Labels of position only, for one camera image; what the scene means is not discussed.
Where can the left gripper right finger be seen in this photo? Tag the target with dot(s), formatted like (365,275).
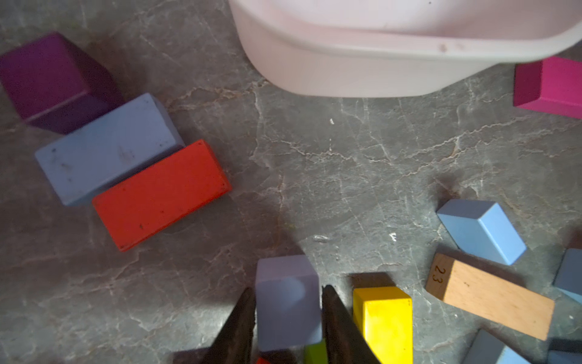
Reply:
(344,342)

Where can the green cube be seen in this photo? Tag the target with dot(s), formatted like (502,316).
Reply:
(316,353)

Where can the long blue block upper-left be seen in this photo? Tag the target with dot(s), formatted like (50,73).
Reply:
(96,157)

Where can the blue cube right cluster a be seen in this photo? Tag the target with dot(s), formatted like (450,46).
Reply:
(568,277)

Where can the yellow upright block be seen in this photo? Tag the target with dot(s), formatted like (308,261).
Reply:
(384,316)

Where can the small blue cube centre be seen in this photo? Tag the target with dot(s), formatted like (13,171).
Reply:
(482,229)

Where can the tan block right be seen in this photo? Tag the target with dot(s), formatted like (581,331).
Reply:
(488,296)

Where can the white plastic tub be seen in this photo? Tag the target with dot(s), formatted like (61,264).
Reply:
(386,49)

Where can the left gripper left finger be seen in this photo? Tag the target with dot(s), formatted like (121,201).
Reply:
(234,342)

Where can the magenta block top right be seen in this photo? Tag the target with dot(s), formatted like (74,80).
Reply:
(550,86)

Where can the purple cube block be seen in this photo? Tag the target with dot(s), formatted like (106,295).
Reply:
(54,85)

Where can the red long block upper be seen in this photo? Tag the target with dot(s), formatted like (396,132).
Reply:
(148,202)

